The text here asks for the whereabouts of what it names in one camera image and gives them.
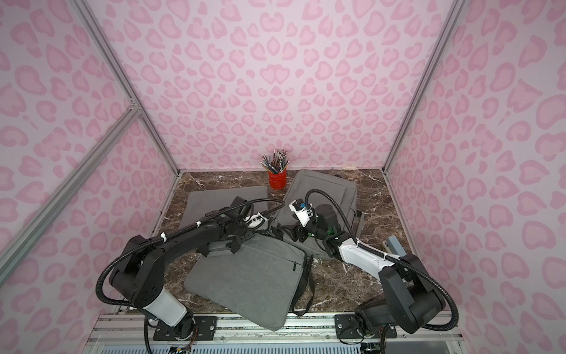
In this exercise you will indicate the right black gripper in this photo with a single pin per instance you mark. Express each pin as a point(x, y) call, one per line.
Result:
point(298, 232)

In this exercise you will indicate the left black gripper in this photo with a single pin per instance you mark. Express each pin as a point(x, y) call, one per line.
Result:
point(236, 241)

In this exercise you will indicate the grey laptop sleeve top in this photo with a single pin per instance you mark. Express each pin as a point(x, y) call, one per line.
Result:
point(201, 202)

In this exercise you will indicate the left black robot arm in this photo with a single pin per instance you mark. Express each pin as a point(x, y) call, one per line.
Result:
point(136, 277)

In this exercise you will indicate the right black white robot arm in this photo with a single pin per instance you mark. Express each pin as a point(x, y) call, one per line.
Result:
point(411, 298)

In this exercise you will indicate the grey backpack at back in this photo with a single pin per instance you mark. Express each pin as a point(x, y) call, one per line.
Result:
point(343, 191)

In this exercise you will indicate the red pencil cup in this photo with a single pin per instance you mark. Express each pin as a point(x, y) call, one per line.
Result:
point(277, 181)

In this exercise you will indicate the bundle of pencils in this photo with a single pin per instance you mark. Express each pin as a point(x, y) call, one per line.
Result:
point(276, 163)

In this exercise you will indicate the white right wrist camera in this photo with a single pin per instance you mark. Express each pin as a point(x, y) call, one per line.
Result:
point(302, 210)

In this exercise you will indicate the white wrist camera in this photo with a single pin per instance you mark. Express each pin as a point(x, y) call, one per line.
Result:
point(255, 221)
point(302, 210)

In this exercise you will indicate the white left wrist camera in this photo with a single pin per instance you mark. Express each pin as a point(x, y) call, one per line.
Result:
point(255, 221)

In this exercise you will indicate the grey laptop bag with strap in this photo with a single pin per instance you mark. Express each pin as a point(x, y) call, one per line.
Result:
point(263, 281)

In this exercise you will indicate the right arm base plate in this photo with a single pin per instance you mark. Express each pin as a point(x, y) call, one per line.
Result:
point(357, 327)

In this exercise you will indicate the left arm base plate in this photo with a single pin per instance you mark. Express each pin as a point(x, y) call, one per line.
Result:
point(199, 328)

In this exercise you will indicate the aluminium front rail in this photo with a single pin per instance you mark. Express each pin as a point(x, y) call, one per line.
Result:
point(230, 333)

